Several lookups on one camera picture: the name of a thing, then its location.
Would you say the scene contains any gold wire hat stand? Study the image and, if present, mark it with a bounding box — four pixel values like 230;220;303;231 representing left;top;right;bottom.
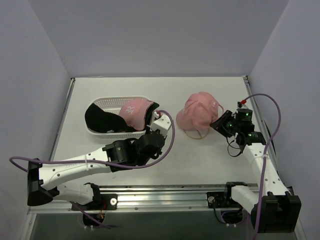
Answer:
183;128;210;140

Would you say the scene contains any pink cap with white logo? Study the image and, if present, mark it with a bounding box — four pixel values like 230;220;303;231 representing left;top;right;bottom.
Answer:
118;98;153;131

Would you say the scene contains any plain pink baseball cap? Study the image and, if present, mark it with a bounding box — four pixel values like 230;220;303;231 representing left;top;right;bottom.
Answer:
176;91;225;132

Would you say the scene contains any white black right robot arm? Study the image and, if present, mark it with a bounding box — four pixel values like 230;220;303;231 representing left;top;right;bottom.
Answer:
210;108;302;233

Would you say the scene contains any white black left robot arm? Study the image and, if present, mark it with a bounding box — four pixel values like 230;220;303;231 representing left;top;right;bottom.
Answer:
27;111;172;210

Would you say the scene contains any white perforated plastic basket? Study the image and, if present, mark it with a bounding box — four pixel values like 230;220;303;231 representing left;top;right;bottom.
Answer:
86;96;153;139

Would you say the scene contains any black baseball cap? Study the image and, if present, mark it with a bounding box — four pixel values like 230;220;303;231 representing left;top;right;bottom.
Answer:
84;102;160;133

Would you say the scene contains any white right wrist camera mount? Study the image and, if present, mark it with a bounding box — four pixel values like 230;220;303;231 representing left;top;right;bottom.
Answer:
237;100;248;109

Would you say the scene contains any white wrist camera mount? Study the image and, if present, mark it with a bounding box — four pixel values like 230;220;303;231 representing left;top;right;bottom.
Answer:
237;100;248;109
150;111;172;136

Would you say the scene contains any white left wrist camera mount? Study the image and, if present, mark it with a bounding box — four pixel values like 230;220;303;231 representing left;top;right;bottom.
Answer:
150;111;172;136

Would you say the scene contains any aluminium mounting rail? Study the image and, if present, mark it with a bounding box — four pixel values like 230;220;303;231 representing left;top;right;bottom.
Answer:
27;183;298;215

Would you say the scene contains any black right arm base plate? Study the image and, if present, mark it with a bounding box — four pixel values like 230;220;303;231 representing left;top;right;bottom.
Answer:
206;191;242;209

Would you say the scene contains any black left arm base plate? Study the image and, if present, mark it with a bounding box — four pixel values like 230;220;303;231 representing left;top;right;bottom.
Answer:
76;193;118;211

